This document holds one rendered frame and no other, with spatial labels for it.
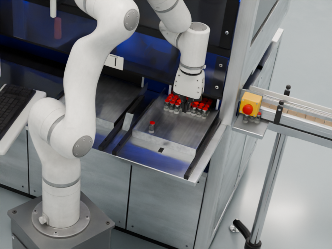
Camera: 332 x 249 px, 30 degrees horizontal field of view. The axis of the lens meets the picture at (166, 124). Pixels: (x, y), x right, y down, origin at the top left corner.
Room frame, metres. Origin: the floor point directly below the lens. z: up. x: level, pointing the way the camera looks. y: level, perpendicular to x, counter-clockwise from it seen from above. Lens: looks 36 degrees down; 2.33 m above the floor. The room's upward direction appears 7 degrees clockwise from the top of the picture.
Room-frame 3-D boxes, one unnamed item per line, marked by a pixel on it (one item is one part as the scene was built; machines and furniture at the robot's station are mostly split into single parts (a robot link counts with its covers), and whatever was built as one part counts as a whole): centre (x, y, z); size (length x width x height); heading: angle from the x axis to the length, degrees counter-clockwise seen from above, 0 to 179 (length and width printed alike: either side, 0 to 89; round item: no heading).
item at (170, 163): (2.02, 0.13, 0.87); 0.70 x 0.48 x 0.02; 73
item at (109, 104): (2.14, 0.27, 0.90); 0.34 x 0.26 x 0.04; 163
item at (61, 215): (1.45, 0.30, 0.95); 0.19 x 0.19 x 0.18
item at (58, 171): (1.47, 0.33, 1.16); 0.19 x 0.12 x 0.24; 46
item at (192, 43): (1.84, -0.06, 1.35); 0.09 x 0.08 x 0.13; 46
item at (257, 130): (2.11, -0.35, 0.87); 0.14 x 0.13 x 0.02; 163
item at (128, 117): (1.91, 0.16, 0.91); 0.14 x 0.03 x 0.06; 163
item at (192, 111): (2.12, -0.07, 0.90); 0.18 x 0.02 x 0.05; 73
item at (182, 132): (2.04, -0.05, 0.90); 0.34 x 0.26 x 0.04; 163
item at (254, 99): (2.08, -0.32, 1.00); 0.08 x 0.07 x 0.07; 163
